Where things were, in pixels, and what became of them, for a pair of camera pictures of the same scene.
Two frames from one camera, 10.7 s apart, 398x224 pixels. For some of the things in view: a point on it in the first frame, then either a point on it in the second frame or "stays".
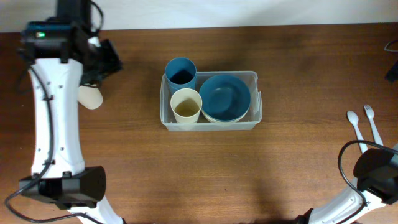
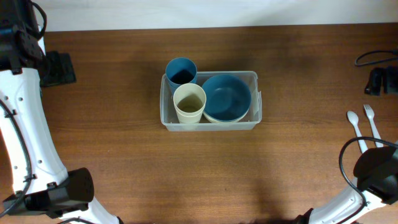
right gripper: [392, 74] -> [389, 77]
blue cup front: [180, 73] stays
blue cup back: [180, 73] stays
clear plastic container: [249, 122] stays
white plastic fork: [370, 113] stays
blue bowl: [224, 98] stays
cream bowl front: [212, 119] stays
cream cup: [90, 97] -> [189, 100]
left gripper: [115, 65] -> [64, 69]
